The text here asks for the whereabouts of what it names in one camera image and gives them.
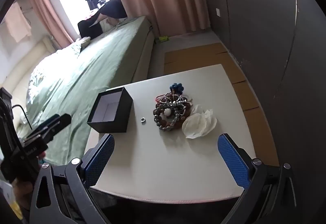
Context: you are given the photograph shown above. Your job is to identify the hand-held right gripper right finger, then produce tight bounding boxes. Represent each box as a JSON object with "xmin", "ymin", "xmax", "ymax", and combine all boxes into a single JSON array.
[{"xmin": 217, "ymin": 133, "xmax": 297, "ymax": 224}]

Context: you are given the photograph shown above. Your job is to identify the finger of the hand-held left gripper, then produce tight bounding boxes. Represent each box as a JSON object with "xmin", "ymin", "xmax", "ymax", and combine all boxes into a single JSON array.
[{"xmin": 28, "ymin": 113, "xmax": 72, "ymax": 143}]

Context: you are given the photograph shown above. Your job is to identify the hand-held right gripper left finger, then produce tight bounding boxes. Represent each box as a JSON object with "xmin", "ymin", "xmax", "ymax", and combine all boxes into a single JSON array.
[{"xmin": 30, "ymin": 133, "xmax": 115, "ymax": 224}]

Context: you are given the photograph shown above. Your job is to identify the black jewelry box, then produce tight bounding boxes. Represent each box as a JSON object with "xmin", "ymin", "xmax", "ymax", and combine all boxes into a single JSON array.
[{"xmin": 87, "ymin": 87, "xmax": 133, "ymax": 133}]

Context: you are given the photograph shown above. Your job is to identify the pile of beaded bracelets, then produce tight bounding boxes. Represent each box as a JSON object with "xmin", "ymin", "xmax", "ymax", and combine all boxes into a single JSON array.
[{"xmin": 153, "ymin": 91, "xmax": 194, "ymax": 132}]

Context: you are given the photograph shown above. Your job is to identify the floral quilt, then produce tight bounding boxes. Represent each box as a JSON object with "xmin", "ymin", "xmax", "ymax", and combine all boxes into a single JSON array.
[{"xmin": 26, "ymin": 35, "xmax": 91, "ymax": 113}]

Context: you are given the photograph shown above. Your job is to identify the beige headboard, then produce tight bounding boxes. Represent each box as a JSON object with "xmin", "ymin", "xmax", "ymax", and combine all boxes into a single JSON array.
[{"xmin": 0, "ymin": 36, "xmax": 54, "ymax": 125}]

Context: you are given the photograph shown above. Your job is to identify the bed with green sheet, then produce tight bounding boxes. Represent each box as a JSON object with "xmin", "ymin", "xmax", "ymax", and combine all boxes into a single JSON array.
[{"xmin": 24, "ymin": 15, "xmax": 156, "ymax": 166}]

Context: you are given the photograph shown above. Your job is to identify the beige hanging cloth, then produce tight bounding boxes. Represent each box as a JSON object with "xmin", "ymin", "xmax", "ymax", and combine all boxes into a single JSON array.
[{"xmin": 4, "ymin": 2, "xmax": 32, "ymax": 43}]

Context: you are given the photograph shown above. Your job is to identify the brown cardboard sheets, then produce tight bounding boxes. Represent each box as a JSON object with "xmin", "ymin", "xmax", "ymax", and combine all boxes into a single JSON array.
[{"xmin": 163, "ymin": 42, "xmax": 280, "ymax": 166}]

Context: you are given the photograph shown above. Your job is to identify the black clothing heap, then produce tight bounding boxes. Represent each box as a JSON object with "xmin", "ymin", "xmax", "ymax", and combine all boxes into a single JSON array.
[{"xmin": 77, "ymin": 0, "xmax": 128, "ymax": 37}]

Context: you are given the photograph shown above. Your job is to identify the black cable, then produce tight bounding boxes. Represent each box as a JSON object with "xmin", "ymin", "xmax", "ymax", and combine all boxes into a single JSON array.
[{"xmin": 11, "ymin": 104, "xmax": 33, "ymax": 130}]

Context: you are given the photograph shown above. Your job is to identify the blue knotted bracelet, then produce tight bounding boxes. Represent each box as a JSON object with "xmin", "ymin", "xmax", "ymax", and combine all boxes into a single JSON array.
[{"xmin": 170, "ymin": 82, "xmax": 184, "ymax": 94}]

